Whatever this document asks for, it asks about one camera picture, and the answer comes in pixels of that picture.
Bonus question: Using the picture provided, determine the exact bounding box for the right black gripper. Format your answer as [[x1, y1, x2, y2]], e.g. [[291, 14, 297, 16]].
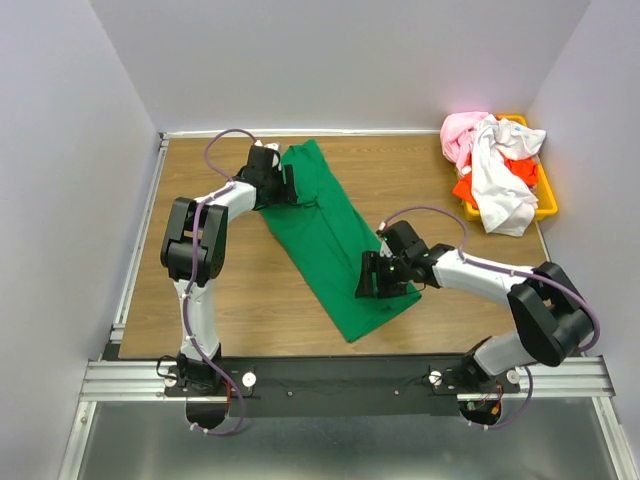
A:
[[353, 250, 410, 299]]

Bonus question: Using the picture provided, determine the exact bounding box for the green t-shirt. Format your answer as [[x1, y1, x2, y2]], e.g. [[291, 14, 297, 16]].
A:
[[261, 140, 421, 343]]

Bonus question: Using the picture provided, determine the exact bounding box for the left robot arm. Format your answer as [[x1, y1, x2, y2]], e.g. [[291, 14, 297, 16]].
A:
[[160, 140, 297, 395]]

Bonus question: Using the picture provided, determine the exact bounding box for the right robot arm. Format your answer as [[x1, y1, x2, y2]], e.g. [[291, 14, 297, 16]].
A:
[[355, 221, 599, 392]]

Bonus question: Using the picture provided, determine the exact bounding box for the white t-shirt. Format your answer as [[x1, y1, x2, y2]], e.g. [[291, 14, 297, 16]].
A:
[[471, 114, 547, 237]]

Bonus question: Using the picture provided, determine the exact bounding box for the pink t-shirt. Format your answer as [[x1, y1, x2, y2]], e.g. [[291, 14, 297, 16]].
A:
[[440, 111, 489, 170]]

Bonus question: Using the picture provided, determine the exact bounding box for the orange t-shirt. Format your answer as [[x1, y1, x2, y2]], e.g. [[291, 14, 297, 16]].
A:
[[452, 154, 539, 209]]

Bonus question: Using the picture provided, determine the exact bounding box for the yellow plastic bin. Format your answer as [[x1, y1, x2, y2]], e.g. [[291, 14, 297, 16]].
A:
[[469, 116, 558, 223]]

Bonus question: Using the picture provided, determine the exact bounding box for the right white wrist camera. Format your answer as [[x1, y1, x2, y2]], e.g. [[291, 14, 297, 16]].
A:
[[376, 222, 394, 258]]

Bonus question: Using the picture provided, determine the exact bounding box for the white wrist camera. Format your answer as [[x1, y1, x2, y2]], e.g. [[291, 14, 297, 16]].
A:
[[254, 140, 280, 168], [376, 222, 394, 258]]

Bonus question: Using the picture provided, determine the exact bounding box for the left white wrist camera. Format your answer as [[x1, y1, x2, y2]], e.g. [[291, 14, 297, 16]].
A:
[[254, 140, 280, 168]]

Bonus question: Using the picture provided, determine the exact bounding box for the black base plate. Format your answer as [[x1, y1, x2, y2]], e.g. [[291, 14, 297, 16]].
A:
[[164, 353, 521, 430]]

